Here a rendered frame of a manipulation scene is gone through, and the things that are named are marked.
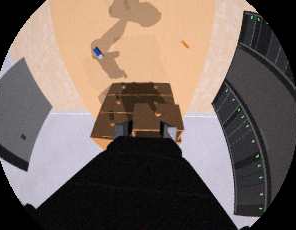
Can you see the brown wooden chest of drawers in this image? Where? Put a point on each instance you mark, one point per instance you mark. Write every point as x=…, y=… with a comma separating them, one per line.
x=103, y=142

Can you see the blue and white eraser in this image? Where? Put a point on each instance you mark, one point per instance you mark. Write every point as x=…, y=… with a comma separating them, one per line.
x=98, y=53

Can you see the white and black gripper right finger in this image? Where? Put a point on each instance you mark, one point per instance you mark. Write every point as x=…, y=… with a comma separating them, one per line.
x=167, y=131

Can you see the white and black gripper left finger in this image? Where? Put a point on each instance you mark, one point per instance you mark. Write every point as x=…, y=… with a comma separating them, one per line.
x=124, y=129

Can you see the brown wooden drawer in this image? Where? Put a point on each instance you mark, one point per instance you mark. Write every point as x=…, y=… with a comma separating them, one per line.
x=151, y=89
x=124, y=89
x=147, y=117
x=119, y=104
x=151, y=99
x=105, y=126

